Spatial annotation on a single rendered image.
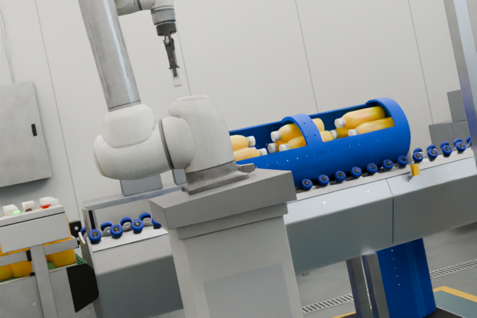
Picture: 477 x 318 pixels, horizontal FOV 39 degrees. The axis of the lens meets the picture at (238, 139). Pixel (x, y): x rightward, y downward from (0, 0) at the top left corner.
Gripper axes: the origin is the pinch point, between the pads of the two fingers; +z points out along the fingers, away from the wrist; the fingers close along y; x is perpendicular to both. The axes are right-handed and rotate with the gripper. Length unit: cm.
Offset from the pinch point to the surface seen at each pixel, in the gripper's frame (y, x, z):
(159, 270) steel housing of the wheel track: -20, 18, 67
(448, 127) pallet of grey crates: 323, -193, 61
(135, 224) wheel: -19, 22, 49
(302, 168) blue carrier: 3, -40, 43
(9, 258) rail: -44, 58, 49
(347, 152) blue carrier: 10, -59, 41
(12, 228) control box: -56, 51, 39
